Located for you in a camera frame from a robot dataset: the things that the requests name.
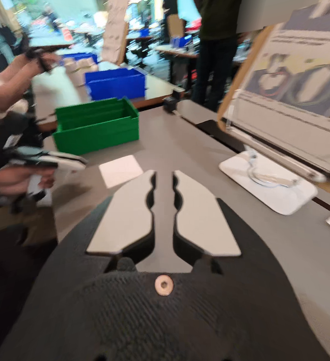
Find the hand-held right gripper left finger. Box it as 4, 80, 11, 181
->
86, 170, 156, 264

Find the green plastic bin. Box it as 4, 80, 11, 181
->
53, 97, 140, 155

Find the black desk clamp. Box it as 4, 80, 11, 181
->
163, 90, 181, 113

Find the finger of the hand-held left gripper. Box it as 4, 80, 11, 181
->
47, 152, 88, 166
51, 162, 86, 171

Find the neighbouring grey desk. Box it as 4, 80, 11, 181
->
31, 61, 185, 133

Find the wooden document stand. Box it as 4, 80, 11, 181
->
217, 0, 330, 216

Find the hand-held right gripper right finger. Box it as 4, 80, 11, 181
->
172, 170, 242, 265

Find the white foam cube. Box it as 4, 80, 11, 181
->
98, 155, 144, 189

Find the dark desk cable cover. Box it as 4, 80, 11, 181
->
196, 120, 244, 153

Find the printed instruction sheet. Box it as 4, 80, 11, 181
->
224, 0, 330, 175

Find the person's left hand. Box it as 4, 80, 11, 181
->
0, 167, 56, 196

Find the blue plastic bin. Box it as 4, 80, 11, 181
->
84, 68, 148, 101

